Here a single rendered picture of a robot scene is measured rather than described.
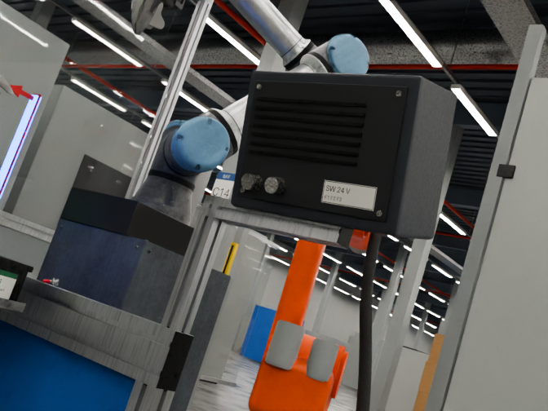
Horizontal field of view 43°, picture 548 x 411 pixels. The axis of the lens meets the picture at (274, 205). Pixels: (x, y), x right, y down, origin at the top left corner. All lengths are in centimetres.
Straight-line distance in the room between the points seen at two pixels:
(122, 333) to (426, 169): 49
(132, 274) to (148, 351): 48
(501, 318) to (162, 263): 118
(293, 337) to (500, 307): 255
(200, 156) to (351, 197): 70
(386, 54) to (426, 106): 992
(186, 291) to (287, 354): 371
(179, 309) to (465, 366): 145
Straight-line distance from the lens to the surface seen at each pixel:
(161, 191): 161
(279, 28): 180
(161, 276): 150
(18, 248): 229
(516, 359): 226
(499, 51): 996
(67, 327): 112
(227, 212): 97
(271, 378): 472
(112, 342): 104
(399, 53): 1063
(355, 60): 168
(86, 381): 109
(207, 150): 150
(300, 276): 500
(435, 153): 88
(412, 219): 84
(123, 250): 149
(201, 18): 272
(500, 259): 233
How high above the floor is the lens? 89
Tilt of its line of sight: 10 degrees up
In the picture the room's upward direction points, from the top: 18 degrees clockwise
